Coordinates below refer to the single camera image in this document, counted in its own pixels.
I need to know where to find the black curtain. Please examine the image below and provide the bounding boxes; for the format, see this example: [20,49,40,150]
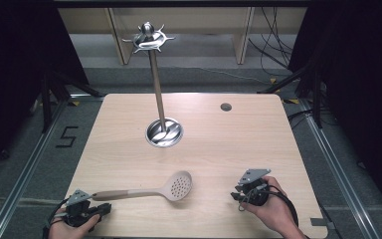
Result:
[0,0,91,182]
[286,0,382,213]

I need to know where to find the grey table corner bracket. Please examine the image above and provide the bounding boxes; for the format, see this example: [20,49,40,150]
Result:
[309,217,336,231]

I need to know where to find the steel utensil hook stand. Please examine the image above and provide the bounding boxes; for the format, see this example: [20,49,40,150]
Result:
[121,21,184,148]

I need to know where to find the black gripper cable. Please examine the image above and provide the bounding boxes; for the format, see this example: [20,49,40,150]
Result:
[262,184,300,229]
[41,197,72,239]

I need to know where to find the black floor cables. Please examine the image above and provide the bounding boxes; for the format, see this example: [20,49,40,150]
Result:
[247,6,295,78]

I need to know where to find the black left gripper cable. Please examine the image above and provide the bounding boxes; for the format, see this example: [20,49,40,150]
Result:
[41,197,72,239]

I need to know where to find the black metal stand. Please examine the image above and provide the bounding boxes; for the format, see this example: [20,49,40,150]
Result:
[258,61,326,129]
[39,68,104,134]

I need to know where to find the person's right hand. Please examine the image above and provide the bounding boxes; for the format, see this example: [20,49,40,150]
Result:
[241,175,300,235]

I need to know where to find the aluminium floor rail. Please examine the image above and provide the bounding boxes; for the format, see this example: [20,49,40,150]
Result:
[0,94,105,239]
[297,98,377,239]

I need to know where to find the light wooden shelf unit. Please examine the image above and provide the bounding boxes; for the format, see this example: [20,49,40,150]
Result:
[57,6,308,66]

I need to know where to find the person's left hand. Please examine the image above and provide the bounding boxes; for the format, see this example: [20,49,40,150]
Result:
[48,208,101,239]

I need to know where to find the beige slotted spoon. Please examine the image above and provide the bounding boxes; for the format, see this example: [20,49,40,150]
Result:
[91,170,193,202]

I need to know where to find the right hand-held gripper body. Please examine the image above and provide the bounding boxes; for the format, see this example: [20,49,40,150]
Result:
[234,168,273,207]

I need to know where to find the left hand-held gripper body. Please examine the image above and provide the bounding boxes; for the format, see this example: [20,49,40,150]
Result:
[63,188,97,228]

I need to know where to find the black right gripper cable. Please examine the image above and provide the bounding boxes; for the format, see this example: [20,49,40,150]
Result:
[262,184,300,229]

